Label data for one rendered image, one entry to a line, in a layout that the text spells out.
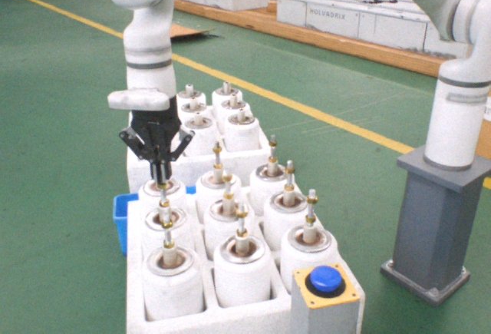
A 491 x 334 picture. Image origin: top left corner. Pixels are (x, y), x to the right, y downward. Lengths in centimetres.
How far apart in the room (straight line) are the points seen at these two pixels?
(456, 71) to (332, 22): 223
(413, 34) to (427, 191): 183
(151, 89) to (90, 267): 60
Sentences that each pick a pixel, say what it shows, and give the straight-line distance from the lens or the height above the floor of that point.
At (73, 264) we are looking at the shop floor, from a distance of 123.
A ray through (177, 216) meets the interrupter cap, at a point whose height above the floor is 25.
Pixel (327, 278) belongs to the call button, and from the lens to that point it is 62.
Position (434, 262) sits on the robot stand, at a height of 9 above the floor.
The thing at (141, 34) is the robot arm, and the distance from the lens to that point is 71.
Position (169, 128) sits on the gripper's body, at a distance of 77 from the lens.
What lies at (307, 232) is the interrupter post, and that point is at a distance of 80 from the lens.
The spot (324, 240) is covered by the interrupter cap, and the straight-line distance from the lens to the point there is 81.
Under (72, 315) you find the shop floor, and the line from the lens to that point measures 110.
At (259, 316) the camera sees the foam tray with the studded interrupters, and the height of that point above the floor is 17.
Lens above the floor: 74
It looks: 26 degrees down
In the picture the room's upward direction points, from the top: straight up
